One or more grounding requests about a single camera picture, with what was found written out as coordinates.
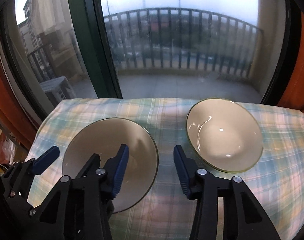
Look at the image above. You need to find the dark green window frame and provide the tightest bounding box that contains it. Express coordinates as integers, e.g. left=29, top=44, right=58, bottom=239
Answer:
left=68, top=0, right=123, bottom=99

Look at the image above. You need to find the white plastic bag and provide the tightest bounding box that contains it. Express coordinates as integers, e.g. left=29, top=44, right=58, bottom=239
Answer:
left=2, top=137, right=17, bottom=165

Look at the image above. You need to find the orange curtain left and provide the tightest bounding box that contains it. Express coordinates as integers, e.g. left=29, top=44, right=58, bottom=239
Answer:
left=0, top=62, right=40, bottom=150

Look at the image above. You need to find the green floral ceramic bowl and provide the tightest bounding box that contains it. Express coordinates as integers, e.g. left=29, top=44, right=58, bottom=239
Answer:
left=62, top=118, right=159, bottom=212

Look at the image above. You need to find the outdoor air conditioner unit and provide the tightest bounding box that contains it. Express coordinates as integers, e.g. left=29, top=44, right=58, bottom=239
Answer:
left=40, top=76, right=76, bottom=107

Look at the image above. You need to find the orange curtain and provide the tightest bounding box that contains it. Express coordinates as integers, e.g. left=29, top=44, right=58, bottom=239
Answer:
left=277, top=14, right=304, bottom=114
left=0, top=62, right=40, bottom=150

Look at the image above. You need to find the balcony metal railing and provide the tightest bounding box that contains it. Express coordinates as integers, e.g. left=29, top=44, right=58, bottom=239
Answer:
left=104, top=7, right=263, bottom=79

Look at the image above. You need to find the orange curtain right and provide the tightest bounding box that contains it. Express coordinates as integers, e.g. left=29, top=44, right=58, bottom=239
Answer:
left=277, top=14, right=304, bottom=114

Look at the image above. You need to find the plaid pastel tablecloth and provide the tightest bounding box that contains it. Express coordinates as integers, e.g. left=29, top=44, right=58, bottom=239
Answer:
left=28, top=98, right=304, bottom=239

